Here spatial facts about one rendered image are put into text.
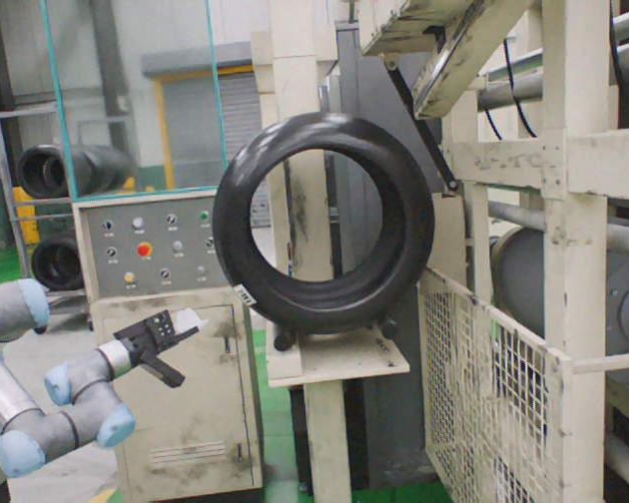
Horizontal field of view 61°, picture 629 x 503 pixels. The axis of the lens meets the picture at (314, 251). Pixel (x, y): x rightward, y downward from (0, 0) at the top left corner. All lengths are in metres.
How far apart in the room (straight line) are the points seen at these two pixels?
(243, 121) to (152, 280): 8.85
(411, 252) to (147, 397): 1.23
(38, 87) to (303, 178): 11.37
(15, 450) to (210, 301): 1.12
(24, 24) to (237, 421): 11.61
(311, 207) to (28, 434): 1.01
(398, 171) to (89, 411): 0.85
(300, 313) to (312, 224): 0.42
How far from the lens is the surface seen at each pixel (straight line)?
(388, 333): 1.41
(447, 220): 1.70
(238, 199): 1.30
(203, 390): 2.14
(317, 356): 1.54
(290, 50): 1.70
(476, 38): 1.27
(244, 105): 10.80
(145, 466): 2.32
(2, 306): 1.33
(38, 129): 12.85
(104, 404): 1.10
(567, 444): 1.06
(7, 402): 1.11
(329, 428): 1.91
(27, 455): 1.05
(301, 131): 1.30
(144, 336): 1.21
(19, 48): 13.14
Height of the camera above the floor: 1.37
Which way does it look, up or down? 10 degrees down
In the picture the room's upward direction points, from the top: 5 degrees counter-clockwise
